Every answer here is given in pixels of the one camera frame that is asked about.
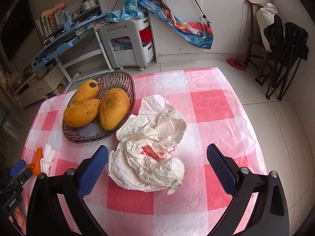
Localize white wall cabinet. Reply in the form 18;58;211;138
149;0;272;63

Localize colourful long bag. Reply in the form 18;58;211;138
138;0;214;50

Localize small white tissue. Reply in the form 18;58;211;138
40;143;57;176

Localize black folding chair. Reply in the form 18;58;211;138
258;14;309;101

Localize blue children's desk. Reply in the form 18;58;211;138
26;0;112;84

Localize white storage cart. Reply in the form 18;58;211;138
98;17;154;71

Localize white plastic bag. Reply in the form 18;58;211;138
106;95;187;195

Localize black television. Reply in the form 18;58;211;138
1;0;35;60

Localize yellow mango left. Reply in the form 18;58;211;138
72;79;99;103

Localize yellow mango middle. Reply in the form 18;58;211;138
64;99;100;128

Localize red round floor object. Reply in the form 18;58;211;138
226;58;247;70

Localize blue plastic bag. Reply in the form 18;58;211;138
104;0;147;23

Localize yellow mango right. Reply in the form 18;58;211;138
99;88;130;131

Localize glass fruit basket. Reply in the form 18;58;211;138
62;71;136;143

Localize small orange peel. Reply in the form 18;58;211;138
26;148;43;176

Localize cream TV stand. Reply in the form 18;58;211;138
12;65;64;108

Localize pink checkered tablecloth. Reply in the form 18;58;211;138
17;67;268;236

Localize white pen holder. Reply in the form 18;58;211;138
81;0;97;12

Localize wooden chair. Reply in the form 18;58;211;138
245;0;268;83

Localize row of books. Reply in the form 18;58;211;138
35;9;61;38

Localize white sack on chair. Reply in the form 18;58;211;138
256;3;278;53

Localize yellow mango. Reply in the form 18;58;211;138
99;88;130;131
72;79;99;103
64;99;100;128

